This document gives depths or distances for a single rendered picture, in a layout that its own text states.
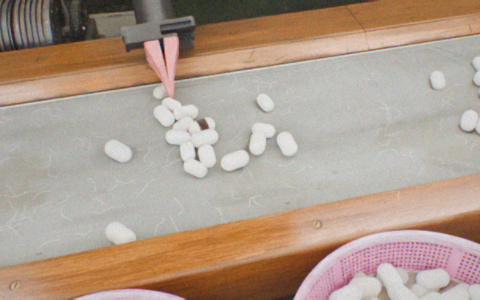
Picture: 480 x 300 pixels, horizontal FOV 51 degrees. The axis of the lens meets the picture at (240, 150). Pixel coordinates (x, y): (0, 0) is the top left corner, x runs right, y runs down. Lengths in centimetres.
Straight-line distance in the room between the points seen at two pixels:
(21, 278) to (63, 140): 23
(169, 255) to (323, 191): 20
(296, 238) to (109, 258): 19
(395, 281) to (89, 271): 30
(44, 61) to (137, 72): 15
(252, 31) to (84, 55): 27
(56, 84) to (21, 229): 26
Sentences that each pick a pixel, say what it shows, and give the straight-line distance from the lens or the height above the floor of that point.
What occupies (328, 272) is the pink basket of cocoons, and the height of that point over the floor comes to 76.
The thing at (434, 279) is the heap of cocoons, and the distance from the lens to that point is 55.
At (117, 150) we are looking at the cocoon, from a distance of 64.
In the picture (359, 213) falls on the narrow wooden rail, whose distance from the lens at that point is 55.
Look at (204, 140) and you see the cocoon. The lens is 64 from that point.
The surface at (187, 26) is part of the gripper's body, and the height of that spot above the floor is 83.
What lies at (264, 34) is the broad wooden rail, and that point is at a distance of 82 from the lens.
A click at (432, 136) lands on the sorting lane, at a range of 70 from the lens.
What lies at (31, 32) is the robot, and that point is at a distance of 91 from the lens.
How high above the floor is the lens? 118
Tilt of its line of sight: 43 degrees down
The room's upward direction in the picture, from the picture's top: 2 degrees counter-clockwise
